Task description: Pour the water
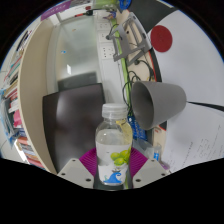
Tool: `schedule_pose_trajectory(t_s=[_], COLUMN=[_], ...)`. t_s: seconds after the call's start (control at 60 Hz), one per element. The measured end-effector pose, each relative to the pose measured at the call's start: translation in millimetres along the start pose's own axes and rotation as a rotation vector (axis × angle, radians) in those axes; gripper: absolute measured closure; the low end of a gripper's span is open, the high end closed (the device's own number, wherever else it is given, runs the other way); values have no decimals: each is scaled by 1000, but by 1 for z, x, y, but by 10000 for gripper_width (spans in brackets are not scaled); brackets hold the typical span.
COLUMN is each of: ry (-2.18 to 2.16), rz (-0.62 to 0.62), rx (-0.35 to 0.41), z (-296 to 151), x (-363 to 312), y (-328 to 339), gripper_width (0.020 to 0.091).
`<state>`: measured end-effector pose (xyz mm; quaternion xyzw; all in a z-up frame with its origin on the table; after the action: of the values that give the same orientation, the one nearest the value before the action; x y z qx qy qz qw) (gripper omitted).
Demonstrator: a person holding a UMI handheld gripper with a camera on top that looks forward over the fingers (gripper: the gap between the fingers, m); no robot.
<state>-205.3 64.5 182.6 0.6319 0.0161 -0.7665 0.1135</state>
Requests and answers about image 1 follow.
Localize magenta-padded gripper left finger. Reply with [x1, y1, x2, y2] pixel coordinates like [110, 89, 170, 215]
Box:
[57, 147, 98, 188]

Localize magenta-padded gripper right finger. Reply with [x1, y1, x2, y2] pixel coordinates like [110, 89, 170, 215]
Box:
[128, 147, 171, 188]

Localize clear plastic drink bottle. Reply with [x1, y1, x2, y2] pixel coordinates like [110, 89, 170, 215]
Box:
[94, 102, 133, 188]

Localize clear plastic box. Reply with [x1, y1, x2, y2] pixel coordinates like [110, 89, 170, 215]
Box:
[138, 138, 164, 162]

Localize small blue electronics box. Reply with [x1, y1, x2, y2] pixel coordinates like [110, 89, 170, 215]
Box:
[126, 114, 148, 141]

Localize black computer monitor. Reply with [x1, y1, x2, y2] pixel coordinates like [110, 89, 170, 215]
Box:
[41, 82, 107, 174]

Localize white paper sheet with writing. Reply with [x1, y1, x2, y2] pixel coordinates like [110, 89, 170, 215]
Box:
[163, 101, 224, 173]

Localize grey cup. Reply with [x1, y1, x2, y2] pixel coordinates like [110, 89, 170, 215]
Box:
[130, 80, 188, 131]

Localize wooden shelf with books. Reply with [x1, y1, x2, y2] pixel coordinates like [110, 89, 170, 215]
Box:
[0, 16, 58, 171]

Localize plain white paper sheet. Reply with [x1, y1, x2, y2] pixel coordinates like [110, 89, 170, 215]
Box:
[154, 9, 224, 108]

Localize grey metal laptop stand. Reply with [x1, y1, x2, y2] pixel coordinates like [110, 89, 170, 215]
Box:
[106, 12, 153, 66]

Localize flat round red coaster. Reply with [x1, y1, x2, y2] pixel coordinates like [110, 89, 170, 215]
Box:
[150, 24, 174, 53]

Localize dark wine bottle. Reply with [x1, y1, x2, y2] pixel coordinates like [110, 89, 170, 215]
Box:
[73, 9, 103, 18]

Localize purple hanging banner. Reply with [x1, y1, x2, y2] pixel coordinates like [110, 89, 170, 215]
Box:
[40, 0, 73, 22]

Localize black cables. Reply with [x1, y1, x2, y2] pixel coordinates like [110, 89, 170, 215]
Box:
[121, 49, 157, 116]

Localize coiled blue cable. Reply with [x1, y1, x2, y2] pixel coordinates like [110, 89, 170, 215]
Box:
[118, 0, 133, 11]

